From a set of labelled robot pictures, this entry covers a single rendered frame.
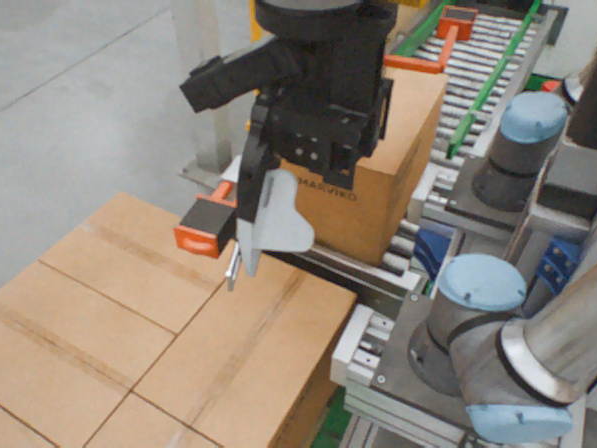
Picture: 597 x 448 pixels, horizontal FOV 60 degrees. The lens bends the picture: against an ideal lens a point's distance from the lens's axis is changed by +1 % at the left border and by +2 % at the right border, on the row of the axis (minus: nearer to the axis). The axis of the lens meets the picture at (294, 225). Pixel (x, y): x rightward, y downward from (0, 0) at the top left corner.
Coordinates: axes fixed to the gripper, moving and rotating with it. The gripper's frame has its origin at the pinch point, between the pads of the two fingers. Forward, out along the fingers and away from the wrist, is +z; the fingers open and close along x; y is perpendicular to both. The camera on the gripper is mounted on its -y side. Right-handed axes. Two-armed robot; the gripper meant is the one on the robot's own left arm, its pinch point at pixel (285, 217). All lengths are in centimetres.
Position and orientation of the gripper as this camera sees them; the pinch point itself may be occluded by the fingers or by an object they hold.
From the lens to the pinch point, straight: 46.4
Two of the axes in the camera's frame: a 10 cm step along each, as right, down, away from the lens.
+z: 0.0, 7.0, 7.1
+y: 9.0, 3.2, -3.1
